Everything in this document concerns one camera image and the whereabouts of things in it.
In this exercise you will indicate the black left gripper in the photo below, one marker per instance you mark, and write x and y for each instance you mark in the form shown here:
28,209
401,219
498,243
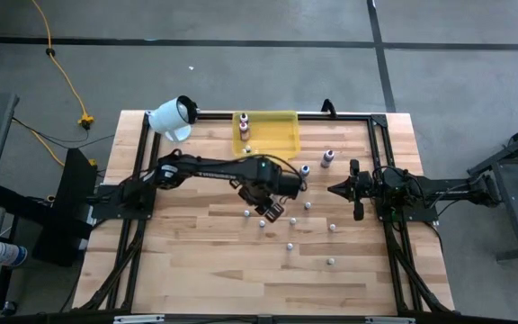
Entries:
281,184

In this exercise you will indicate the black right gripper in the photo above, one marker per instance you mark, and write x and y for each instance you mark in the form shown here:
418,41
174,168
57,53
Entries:
362,186

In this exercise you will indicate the large purple food colouring bottle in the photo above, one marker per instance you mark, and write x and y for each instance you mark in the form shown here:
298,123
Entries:
327,158

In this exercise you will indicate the small dark blue dropper bottle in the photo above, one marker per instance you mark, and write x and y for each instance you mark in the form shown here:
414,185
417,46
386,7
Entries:
307,205

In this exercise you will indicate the large blue food colouring bottle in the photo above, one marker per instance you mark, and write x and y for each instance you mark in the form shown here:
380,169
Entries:
305,169

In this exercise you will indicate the small grey dropper bottle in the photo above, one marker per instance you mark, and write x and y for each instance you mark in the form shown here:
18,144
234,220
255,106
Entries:
330,261

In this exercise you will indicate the large pink food colouring bottle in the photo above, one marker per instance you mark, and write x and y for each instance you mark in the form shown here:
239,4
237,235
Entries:
244,132

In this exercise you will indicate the large dark food colouring bottle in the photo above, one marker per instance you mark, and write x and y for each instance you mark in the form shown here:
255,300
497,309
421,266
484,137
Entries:
243,118

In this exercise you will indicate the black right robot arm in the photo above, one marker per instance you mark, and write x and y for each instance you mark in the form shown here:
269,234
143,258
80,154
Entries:
443,189

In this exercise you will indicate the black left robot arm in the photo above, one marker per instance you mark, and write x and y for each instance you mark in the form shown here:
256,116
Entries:
214,168

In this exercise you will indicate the yellow translucent plastic tray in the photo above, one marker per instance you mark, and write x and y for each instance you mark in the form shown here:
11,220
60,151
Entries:
272,135

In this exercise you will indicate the black clamp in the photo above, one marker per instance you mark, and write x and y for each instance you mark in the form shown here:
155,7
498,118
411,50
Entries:
328,108

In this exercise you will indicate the white cylindrical projector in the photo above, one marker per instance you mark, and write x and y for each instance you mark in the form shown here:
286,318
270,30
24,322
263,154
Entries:
167,119

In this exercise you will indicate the dark metal side table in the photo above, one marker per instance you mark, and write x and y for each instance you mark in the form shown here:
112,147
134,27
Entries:
515,180

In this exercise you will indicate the black equipment box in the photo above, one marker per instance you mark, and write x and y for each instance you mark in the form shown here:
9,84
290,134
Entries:
72,211

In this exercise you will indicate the white cylindrical can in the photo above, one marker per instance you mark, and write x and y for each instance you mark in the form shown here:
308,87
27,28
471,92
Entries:
9,254

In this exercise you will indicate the black aluminium table frame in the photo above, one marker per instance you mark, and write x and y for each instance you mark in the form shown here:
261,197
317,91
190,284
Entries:
378,148

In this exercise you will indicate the silver bracket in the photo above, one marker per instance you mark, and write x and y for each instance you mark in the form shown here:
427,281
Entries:
138,319
390,320

